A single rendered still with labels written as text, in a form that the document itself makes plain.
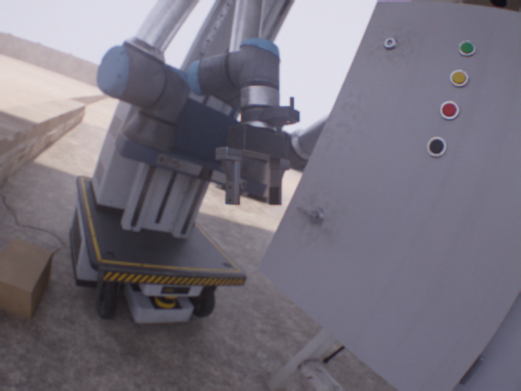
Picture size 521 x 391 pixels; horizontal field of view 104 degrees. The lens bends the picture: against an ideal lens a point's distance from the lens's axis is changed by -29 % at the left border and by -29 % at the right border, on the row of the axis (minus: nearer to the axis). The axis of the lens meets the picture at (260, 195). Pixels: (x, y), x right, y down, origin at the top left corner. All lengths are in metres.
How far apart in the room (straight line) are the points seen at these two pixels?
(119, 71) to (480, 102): 0.79
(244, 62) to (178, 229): 0.95
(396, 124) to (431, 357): 0.34
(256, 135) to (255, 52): 0.18
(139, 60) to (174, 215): 0.80
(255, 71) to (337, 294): 0.44
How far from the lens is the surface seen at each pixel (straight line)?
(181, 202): 1.37
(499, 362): 0.43
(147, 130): 0.95
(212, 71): 0.65
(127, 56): 0.84
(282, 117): 0.54
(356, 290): 0.44
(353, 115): 0.50
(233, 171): 0.52
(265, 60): 0.61
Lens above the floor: 0.86
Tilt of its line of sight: 8 degrees down
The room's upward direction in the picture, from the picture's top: 24 degrees clockwise
